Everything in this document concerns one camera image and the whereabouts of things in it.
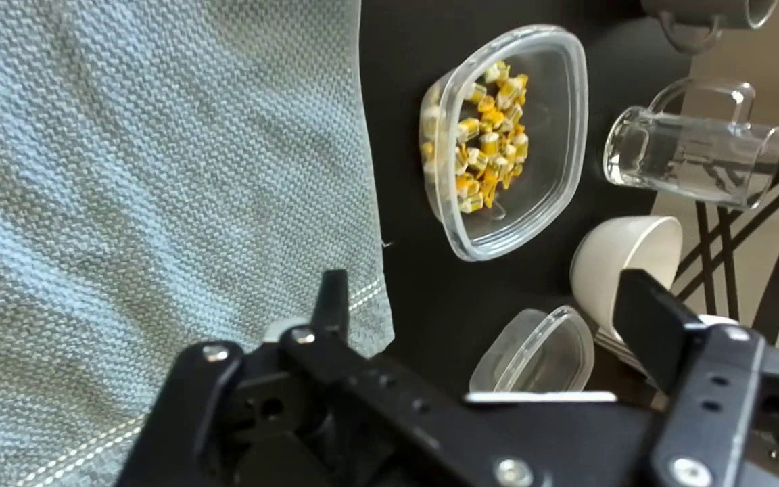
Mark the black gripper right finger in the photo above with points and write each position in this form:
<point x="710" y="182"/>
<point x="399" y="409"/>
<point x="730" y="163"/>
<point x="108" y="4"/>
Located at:
<point x="654" y="326"/>

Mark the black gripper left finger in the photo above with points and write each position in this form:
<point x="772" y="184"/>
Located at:
<point x="331" y="310"/>

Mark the clear container with corn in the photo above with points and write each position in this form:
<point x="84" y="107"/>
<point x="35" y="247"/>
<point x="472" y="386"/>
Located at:
<point x="504" y="136"/>

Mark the empty clear plastic container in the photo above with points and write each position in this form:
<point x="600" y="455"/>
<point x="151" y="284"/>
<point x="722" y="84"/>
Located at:
<point x="537" y="352"/>

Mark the light blue towel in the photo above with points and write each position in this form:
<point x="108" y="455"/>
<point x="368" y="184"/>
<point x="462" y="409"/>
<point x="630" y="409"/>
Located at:
<point x="170" y="171"/>

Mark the white bowl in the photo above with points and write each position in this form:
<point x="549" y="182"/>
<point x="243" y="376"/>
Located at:
<point x="616" y="245"/>

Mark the round black table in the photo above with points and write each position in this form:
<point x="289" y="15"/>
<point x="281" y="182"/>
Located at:
<point x="443" y="310"/>

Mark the clear glass measuring jug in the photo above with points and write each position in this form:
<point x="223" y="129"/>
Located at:
<point x="712" y="161"/>

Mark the grey mug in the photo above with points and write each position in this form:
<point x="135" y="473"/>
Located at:
<point x="693" y="25"/>

